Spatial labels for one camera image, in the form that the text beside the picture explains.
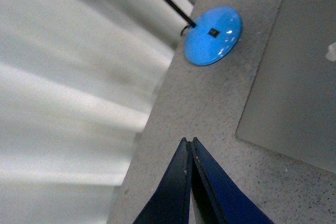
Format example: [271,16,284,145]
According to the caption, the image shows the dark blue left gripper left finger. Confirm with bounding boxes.
[134,138,193,223]

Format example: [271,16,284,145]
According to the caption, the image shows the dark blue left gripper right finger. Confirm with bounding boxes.
[191,137,273,223]

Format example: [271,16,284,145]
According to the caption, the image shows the blue desk lamp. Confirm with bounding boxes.
[164,0,243,66]

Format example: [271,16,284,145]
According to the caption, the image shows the grey laptop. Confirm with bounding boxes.
[236,0,335,172]

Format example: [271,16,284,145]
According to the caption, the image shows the white curtain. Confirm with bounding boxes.
[1,0,185,223]

